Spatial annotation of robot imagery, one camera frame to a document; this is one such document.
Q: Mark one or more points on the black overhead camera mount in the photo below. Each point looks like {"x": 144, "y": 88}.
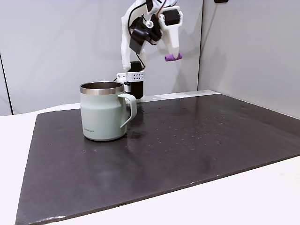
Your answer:
{"x": 221, "y": 1}

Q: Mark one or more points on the purple pen grip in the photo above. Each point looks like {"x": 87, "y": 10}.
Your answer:
{"x": 168, "y": 58}

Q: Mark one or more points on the pale green steel mug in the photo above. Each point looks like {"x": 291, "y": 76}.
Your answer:
{"x": 100, "y": 112}

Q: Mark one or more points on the black mat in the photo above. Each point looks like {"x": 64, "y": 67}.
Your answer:
{"x": 164, "y": 175}

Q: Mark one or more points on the black camera box with mount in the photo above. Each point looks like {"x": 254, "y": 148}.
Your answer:
{"x": 138, "y": 37}

